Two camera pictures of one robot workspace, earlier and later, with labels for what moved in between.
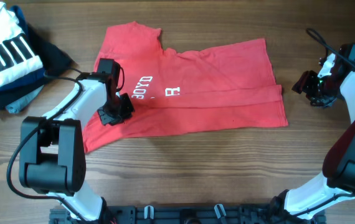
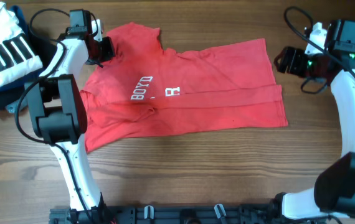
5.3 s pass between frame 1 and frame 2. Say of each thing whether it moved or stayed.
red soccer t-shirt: stayed
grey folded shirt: stayed
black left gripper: moved
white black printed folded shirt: stayed
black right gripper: moved
